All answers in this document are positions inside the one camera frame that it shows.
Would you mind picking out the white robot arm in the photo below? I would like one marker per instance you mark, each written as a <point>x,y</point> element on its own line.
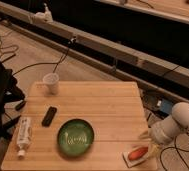
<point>180,113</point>

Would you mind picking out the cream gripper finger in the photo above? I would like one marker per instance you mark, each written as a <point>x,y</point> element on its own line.
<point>153,149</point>
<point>144,135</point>

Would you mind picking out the long wooden beam rail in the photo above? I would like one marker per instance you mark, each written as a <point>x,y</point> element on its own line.
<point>139,59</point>

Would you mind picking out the white plastic cup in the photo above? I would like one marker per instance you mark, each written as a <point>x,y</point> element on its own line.
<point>51,80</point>

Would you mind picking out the white tube with label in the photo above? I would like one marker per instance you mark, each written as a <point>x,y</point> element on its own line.
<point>24,136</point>

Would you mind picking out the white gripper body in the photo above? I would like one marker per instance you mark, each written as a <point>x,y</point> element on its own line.
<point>163,132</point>

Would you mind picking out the black remote control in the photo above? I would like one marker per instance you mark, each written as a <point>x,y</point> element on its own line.
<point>49,116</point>

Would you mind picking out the green ceramic bowl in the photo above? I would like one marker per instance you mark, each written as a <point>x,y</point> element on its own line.
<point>75,137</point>

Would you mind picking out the blue box on floor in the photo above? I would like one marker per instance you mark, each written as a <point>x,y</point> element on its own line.
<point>164,106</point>

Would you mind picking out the white sponge pad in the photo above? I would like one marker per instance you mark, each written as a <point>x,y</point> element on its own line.
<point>132,163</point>

